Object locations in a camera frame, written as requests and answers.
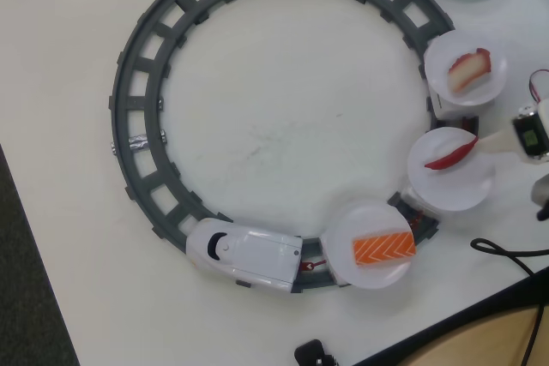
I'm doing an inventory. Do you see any white gripper with motor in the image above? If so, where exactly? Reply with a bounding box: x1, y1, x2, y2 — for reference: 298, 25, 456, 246
474, 99, 549, 164

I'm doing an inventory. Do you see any red and white octopus sushi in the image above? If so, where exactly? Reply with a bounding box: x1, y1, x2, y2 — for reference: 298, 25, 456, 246
447, 47, 493, 93

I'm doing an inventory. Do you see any white Shinkansen toy locomotive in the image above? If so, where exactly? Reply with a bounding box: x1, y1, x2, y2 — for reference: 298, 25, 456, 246
184, 219, 304, 294

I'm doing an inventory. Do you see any white round plate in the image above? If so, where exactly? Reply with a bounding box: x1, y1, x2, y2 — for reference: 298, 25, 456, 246
423, 30, 510, 106
322, 203, 418, 291
406, 128, 498, 213

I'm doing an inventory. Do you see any wooden furniture piece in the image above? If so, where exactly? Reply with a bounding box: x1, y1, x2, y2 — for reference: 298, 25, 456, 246
402, 301, 549, 366

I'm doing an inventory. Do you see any red train coupler hook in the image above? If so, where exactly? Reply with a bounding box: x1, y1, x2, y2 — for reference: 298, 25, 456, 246
299, 257, 328, 273

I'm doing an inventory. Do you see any black power adapter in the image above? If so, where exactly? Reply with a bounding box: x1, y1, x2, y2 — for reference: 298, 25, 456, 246
294, 339, 338, 366

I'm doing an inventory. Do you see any red and white wire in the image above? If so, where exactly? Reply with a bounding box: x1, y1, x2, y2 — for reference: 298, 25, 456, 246
527, 68, 549, 106

